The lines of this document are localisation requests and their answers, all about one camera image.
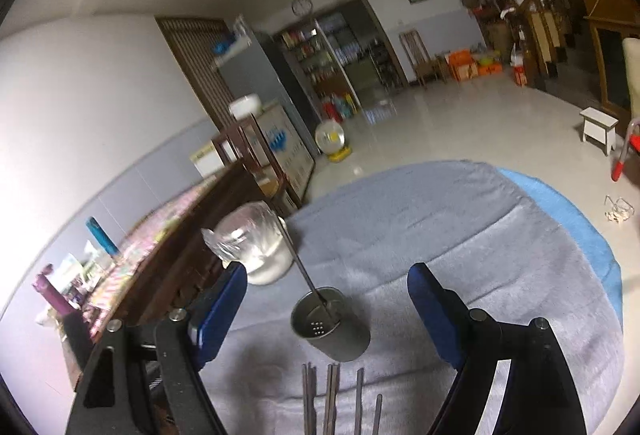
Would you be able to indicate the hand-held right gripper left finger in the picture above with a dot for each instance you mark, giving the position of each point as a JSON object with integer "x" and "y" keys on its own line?
{"x": 220, "y": 315}

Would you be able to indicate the shelf of goods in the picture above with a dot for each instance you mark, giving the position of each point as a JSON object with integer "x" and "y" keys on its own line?
{"x": 340, "y": 60}

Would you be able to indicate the grey table cloth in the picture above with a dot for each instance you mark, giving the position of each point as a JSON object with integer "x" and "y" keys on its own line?
{"x": 450, "y": 225}

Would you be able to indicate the bunch of steel chopsticks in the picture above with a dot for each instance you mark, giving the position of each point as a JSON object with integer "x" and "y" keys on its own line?
{"x": 332, "y": 400}

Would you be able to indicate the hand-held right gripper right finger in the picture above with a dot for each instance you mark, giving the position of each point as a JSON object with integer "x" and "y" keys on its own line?
{"x": 432, "y": 310}

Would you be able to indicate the orange box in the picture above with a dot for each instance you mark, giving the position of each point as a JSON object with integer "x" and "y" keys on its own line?
{"x": 462, "y": 65}

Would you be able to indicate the small wooden side table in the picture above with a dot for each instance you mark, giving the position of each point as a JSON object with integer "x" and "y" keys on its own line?
{"x": 245, "y": 140}

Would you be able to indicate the floral bench cushion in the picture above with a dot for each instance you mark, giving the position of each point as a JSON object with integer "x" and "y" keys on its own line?
{"x": 150, "y": 240}

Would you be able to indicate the red plastic chair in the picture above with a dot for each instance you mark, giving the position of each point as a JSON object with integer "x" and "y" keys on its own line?
{"x": 625, "y": 150}

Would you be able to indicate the blue table cover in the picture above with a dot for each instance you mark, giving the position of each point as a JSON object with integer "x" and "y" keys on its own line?
{"x": 592, "y": 240}

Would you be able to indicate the round wall clock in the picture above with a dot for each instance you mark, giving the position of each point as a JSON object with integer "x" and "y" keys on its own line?
{"x": 302, "y": 5}

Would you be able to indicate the white wooden stool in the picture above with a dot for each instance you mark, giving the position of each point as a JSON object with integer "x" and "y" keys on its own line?
{"x": 597, "y": 125}

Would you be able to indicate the yellow and white cardboard box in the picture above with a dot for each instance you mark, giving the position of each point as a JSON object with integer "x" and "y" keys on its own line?
{"x": 206, "y": 160}

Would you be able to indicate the large wooden cabinet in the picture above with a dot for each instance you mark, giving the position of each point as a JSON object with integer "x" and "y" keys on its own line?
{"x": 590, "y": 25}

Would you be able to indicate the perforated steel utensil holder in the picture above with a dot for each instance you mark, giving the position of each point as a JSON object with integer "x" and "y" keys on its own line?
{"x": 342, "y": 340}

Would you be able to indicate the blue bottle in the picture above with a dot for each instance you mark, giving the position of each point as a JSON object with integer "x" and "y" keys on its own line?
{"x": 102, "y": 237}

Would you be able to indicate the wooden lattice screen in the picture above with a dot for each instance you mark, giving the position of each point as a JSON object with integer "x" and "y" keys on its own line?
{"x": 195, "y": 65}

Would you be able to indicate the grey refrigerator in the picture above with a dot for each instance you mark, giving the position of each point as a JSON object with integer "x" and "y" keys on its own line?
{"x": 260, "y": 70}

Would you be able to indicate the white bowl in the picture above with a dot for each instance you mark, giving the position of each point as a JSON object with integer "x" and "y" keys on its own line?
{"x": 267, "y": 267}

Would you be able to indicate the dark wooden bench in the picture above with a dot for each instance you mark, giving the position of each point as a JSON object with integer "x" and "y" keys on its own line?
{"x": 200, "y": 235}

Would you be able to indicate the wooden chair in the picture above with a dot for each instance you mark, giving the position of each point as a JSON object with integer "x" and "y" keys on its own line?
{"x": 417, "y": 57}

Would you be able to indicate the purple bottle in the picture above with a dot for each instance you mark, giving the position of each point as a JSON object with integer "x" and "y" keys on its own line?
{"x": 52, "y": 292}

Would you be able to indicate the small red box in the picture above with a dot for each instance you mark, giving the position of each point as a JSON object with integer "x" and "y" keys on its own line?
{"x": 520, "y": 76}

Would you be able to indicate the white pot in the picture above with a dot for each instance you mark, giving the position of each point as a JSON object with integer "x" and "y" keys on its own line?
{"x": 245, "y": 106}

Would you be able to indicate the clear plastic bag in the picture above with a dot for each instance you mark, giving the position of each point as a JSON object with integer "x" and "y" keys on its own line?
{"x": 240, "y": 235}

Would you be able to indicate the white board with blue print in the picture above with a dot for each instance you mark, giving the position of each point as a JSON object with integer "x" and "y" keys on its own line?
{"x": 287, "y": 150}

